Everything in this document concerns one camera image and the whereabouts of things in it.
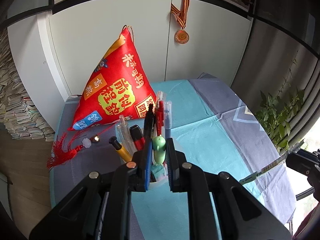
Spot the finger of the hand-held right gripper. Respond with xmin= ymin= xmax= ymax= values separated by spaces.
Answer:
xmin=286 ymin=153 xmax=320 ymax=178
xmin=299 ymin=149 xmax=320 ymax=162

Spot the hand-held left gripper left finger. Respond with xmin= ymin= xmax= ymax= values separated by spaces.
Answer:
xmin=29 ymin=140 xmax=153 ymax=240

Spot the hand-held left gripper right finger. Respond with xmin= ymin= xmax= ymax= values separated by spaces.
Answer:
xmin=166 ymin=138 xmax=292 ymax=240

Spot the translucent plastic cup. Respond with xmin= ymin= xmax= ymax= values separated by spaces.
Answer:
xmin=117 ymin=127 xmax=175 ymax=188

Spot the white pen with green clip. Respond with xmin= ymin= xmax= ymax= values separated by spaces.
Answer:
xmin=152 ymin=135 xmax=167 ymax=167

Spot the orange and black pen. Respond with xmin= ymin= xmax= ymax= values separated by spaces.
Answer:
xmin=109 ymin=136 xmax=133 ymax=163

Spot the clear pen with mint grip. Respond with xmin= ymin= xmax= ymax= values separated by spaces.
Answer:
xmin=239 ymin=140 xmax=306 ymax=186

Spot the blue ink pen clear cap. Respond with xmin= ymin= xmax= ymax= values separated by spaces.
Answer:
xmin=164 ymin=101 xmax=173 ymax=140

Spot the clear barrel pen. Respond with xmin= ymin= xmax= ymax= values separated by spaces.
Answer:
xmin=117 ymin=115 xmax=137 ymax=156

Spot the red grip pen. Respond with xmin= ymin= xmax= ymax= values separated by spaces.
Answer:
xmin=154 ymin=101 xmax=164 ymax=137

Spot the person's right forearm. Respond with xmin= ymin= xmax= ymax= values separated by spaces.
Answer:
xmin=292 ymin=201 xmax=320 ymax=240

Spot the red and black marker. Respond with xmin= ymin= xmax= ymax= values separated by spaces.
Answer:
xmin=129 ymin=124 xmax=146 ymax=152

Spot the green leafy plant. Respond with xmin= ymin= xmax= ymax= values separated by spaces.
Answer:
xmin=254 ymin=50 xmax=306 ymax=153

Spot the red tassel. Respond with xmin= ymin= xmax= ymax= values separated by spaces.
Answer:
xmin=47 ymin=124 xmax=118 ymax=172

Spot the red pyramid pillow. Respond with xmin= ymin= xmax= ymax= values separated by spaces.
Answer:
xmin=68 ymin=25 xmax=157 ymax=131

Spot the gold medal with striped ribbon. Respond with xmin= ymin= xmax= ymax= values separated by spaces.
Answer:
xmin=170 ymin=0 xmax=191 ymax=44

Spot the white cabinet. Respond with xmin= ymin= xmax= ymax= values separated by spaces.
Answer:
xmin=7 ymin=0 xmax=253 ymax=103

